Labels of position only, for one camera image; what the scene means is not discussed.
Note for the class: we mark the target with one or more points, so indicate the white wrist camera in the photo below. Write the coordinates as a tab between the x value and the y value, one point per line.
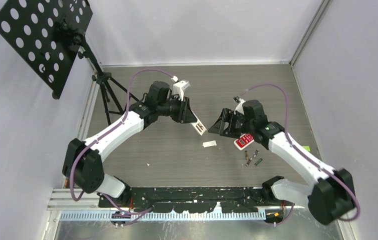
179	87
239	107

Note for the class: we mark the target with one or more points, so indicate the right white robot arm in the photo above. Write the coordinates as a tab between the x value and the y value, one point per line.
328	193

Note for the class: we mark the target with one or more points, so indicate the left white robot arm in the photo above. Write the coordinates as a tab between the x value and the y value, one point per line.
83	164

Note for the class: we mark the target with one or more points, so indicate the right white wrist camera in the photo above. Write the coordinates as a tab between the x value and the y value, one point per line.
239	107

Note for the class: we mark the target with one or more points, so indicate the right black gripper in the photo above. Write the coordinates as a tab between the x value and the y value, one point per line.
227	115

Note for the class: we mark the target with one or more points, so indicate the long white remote control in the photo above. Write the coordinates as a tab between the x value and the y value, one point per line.
199	127

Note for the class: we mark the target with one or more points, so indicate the white battery cover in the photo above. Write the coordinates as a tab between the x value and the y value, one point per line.
207	144

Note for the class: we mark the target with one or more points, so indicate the green block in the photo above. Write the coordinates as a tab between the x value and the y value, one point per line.
307	148

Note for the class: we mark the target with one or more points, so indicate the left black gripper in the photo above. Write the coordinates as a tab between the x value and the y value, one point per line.
185	114

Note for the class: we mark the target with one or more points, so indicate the black perforated music stand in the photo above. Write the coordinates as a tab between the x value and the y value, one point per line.
49	36

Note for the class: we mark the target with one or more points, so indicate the black purple battery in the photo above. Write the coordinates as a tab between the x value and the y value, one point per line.
249	159

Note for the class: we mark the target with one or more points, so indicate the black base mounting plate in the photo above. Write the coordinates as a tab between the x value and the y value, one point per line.
193	200

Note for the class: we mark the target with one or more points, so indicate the green battery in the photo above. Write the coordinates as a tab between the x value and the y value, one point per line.
258	161

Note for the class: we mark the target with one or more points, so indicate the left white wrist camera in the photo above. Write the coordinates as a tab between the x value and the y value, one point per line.
179	87

